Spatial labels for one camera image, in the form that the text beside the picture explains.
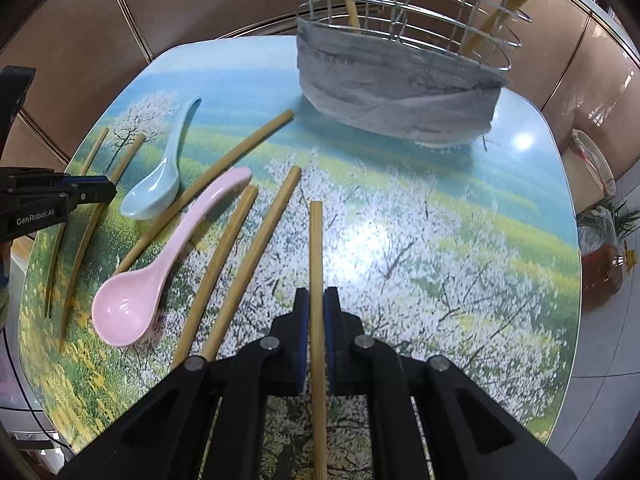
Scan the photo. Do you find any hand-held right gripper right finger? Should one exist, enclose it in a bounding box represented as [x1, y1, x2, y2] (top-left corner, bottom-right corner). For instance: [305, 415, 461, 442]
[322, 286, 576, 480]

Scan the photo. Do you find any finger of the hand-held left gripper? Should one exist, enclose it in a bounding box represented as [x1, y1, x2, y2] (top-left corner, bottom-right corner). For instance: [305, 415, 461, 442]
[62, 174, 117, 207]

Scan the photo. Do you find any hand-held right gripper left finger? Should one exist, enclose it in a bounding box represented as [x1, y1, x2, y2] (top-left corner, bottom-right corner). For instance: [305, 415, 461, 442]
[57, 287, 311, 480]

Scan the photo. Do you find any light blue ceramic spoon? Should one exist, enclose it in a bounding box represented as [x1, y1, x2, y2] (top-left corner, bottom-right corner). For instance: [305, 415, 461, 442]
[120, 97, 202, 221]

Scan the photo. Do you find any pink ceramic spoon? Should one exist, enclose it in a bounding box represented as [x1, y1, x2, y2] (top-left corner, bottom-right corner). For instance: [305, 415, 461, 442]
[91, 166, 252, 348]

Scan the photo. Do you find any metal wire utensil basket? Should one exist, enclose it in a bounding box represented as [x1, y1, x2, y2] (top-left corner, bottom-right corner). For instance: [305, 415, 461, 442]
[293, 0, 533, 73]

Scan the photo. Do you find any plastic bag with greens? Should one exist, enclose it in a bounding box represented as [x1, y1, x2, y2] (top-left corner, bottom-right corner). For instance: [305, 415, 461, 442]
[576, 199, 640, 258]

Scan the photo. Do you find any black cable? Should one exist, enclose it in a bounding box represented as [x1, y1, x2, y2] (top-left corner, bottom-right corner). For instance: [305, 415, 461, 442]
[0, 400, 61, 453]

